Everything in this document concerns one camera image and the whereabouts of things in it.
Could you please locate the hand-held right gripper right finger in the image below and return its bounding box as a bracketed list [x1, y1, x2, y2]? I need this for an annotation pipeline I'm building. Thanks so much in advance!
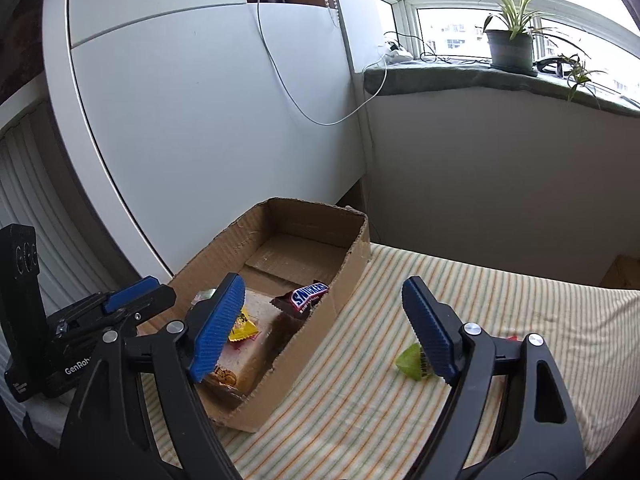
[401, 275, 587, 480]

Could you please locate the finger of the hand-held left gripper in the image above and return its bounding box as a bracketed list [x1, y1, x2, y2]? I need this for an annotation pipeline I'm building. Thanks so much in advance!
[104, 275, 163, 312]
[106, 284, 177, 334]

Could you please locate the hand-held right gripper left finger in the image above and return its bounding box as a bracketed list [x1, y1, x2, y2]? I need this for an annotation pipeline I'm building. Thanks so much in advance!
[60, 272, 247, 480]

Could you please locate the yellow candy packet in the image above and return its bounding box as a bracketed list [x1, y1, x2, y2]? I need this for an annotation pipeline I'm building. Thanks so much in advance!
[227, 310, 258, 343]

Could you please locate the lime green snack packet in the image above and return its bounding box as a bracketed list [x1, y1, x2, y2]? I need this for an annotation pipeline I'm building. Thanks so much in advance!
[395, 342, 436, 381]

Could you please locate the cardboard box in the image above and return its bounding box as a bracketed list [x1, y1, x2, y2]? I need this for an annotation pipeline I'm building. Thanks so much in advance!
[170, 197, 372, 433]

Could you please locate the brown chocolate bar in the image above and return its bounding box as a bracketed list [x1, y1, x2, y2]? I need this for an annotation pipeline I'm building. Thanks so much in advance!
[270, 280, 331, 316]

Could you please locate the striped blanket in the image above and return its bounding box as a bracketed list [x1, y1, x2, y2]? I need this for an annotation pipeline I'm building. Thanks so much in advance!
[135, 242, 640, 480]

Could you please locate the white wardrobe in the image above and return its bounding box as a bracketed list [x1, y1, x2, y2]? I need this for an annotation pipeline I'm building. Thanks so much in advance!
[42, 0, 366, 281]

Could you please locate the white power strip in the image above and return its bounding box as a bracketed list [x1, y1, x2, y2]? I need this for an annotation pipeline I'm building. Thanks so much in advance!
[382, 42, 413, 63]

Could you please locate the black headset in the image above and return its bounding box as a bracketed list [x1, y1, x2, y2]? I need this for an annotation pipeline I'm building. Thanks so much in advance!
[535, 57, 568, 76]

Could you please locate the potted spider plant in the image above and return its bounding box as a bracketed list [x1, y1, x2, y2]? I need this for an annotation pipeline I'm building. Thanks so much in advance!
[475, 0, 608, 106]

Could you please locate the white cable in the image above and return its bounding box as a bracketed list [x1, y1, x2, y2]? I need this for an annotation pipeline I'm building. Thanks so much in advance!
[257, 0, 388, 126]

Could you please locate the white window frame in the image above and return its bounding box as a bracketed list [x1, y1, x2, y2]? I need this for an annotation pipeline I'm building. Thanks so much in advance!
[370, 0, 640, 108]

